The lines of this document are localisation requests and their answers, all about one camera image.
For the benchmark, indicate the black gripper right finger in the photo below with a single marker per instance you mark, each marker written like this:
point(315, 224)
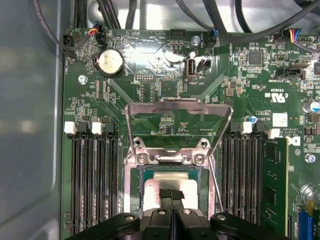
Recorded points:
point(192, 225)

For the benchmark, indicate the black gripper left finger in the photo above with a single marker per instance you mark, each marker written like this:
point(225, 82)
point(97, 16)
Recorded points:
point(157, 225)

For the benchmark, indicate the silver green CPU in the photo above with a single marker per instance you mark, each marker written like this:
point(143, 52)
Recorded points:
point(155, 195)

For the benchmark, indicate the metal socket cover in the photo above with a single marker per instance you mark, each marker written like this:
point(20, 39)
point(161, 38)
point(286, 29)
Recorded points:
point(145, 107)

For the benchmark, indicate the CPU socket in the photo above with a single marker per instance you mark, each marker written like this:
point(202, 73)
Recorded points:
point(127, 192)

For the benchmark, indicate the thin metal locking lever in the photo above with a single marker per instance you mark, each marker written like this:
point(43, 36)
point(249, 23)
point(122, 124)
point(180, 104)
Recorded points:
point(216, 185)

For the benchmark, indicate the RAM slot with black clips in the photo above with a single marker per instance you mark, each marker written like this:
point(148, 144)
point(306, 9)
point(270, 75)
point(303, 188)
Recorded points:
point(254, 175)
point(87, 175)
point(227, 175)
point(112, 175)

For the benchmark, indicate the green RAM stick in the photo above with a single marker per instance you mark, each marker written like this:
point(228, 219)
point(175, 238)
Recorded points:
point(273, 187)

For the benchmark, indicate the blue expansion slot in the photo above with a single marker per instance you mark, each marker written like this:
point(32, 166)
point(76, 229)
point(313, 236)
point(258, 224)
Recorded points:
point(306, 225)

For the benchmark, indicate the silver board screw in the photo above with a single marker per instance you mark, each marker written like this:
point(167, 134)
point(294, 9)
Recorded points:
point(82, 79)
point(195, 40)
point(310, 158)

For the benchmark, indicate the green motherboard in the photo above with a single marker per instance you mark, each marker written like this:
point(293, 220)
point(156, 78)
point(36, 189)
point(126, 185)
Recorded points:
point(75, 107)

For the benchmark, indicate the silver internal USB port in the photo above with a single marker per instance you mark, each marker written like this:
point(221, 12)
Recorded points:
point(190, 68)

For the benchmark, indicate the black silver PC case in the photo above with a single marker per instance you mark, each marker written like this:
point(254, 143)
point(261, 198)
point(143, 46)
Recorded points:
point(27, 125)

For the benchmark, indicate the silver blue capacitor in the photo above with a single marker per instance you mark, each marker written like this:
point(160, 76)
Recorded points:
point(311, 107)

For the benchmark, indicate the silver coin battery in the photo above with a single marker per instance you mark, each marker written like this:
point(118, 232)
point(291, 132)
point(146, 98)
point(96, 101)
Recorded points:
point(110, 62)

